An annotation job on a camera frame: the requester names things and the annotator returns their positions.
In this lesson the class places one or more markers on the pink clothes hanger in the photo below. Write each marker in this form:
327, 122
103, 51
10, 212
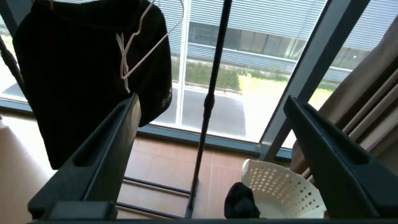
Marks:
149, 51

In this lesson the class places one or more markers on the white laundry basket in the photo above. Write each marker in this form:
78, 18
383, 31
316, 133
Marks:
280, 186

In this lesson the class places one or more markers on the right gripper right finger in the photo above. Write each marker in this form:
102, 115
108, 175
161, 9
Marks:
339, 186

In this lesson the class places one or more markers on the black knitted garment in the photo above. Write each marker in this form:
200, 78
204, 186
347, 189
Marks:
77, 77

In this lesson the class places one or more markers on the heap of clothes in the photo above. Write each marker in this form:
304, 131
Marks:
241, 202

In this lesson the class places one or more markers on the black clothes rack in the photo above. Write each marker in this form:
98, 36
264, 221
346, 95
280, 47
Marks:
210, 102

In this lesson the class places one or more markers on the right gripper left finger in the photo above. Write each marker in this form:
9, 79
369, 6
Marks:
96, 183

